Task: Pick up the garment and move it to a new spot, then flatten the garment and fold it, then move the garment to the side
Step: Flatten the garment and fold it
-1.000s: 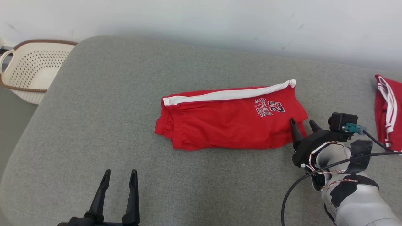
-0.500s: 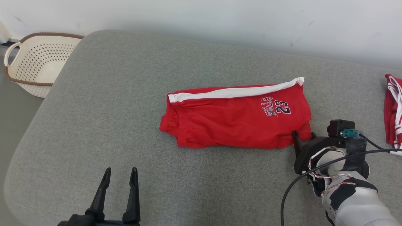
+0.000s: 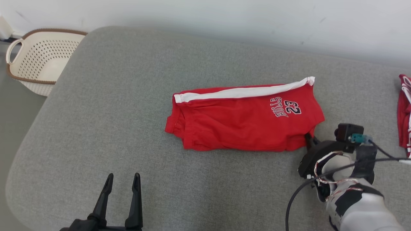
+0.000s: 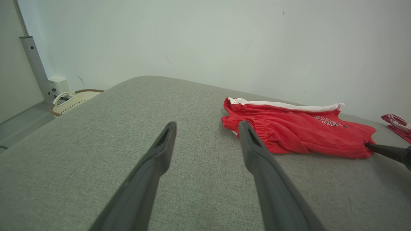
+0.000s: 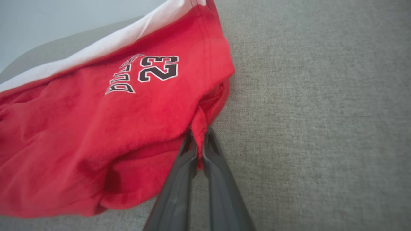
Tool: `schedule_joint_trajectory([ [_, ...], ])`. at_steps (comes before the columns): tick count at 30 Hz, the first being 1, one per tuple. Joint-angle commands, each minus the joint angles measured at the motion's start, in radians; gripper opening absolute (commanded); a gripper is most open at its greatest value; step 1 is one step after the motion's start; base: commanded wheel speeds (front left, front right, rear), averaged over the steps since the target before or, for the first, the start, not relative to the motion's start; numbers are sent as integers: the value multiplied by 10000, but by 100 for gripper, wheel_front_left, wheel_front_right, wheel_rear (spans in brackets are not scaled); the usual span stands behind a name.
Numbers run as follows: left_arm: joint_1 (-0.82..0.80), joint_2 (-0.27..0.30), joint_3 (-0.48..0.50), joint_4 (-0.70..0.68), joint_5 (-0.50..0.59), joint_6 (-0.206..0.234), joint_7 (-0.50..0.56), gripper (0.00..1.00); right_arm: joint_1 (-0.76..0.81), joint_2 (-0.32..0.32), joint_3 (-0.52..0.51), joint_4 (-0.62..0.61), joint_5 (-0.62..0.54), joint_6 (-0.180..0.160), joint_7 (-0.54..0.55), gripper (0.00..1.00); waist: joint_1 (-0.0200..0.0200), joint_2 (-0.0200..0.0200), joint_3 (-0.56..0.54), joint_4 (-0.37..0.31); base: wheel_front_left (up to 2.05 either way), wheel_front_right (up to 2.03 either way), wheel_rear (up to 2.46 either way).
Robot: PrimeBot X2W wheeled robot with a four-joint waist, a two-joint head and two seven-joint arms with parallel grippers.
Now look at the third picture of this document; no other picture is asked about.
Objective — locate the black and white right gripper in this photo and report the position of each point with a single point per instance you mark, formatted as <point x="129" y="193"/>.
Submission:
<point x="318" y="154"/>

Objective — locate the white and grey right robot arm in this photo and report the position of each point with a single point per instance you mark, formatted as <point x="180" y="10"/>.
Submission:
<point x="366" y="208"/>

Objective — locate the grey fabric sofa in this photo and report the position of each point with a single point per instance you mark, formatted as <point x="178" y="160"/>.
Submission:
<point x="128" y="112"/>

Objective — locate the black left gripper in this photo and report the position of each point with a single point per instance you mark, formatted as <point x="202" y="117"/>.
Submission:
<point x="86" y="225"/>

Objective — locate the red and white basketball jersey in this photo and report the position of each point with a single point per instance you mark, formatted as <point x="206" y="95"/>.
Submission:
<point x="404" y="122"/>

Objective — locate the red shorts with white stripe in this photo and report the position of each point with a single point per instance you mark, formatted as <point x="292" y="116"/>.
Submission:
<point x="240" y="122"/>

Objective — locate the cream perforated laundry basket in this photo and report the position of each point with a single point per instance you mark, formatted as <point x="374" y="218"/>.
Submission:
<point x="45" y="61"/>

